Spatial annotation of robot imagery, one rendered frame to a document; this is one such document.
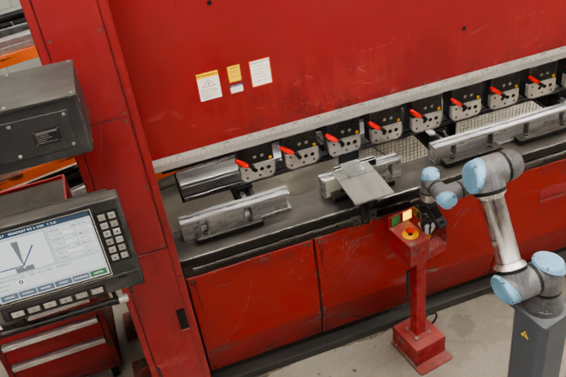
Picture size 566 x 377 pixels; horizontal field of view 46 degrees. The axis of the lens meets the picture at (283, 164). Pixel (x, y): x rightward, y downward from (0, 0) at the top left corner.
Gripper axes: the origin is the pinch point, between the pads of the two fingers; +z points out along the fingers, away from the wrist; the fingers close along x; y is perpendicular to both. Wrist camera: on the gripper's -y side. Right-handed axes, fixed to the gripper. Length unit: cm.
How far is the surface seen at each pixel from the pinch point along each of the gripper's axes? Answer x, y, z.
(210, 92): 74, 47, -79
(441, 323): -15, 1, 73
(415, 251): 12.3, -6.3, -1.8
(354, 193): 28.1, 17.2, -25.4
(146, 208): 112, 30, -50
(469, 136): -42, 24, -22
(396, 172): -3.5, 29.5, -14.6
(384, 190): 16.6, 11.3, -25.9
